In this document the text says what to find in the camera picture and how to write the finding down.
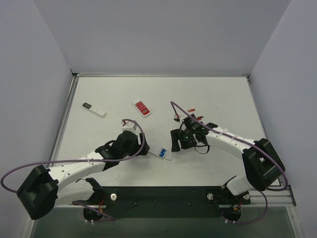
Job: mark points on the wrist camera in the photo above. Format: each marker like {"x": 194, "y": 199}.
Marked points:
{"x": 128, "y": 126}
{"x": 179, "y": 118}

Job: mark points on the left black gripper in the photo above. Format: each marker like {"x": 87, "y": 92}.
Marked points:
{"x": 141, "y": 145}

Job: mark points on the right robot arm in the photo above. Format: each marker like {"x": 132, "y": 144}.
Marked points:
{"x": 261, "y": 162}

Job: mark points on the red remote control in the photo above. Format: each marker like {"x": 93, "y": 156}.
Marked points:
{"x": 142, "y": 108}

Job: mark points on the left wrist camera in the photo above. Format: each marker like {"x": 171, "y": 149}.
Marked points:
{"x": 128, "y": 126}

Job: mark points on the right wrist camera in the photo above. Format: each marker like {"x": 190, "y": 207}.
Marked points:
{"x": 179, "y": 118}

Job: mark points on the aluminium front rail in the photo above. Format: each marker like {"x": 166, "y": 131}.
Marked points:
{"x": 84, "y": 191}

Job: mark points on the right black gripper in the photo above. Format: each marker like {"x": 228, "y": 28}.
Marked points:
{"x": 176, "y": 140}

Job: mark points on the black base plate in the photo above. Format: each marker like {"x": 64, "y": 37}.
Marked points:
{"x": 164, "y": 201}

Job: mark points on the slim white remote control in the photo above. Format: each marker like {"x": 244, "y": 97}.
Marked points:
{"x": 94, "y": 110}

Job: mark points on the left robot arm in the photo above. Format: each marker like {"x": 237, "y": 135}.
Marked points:
{"x": 39, "y": 192}

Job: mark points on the white battery cover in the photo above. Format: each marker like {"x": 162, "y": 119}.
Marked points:
{"x": 169, "y": 156}

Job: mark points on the white grey-faced remote control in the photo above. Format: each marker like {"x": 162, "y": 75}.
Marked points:
{"x": 155, "y": 151}

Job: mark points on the blue battery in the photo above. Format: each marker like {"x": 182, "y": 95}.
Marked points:
{"x": 161, "y": 155}
{"x": 163, "y": 150}

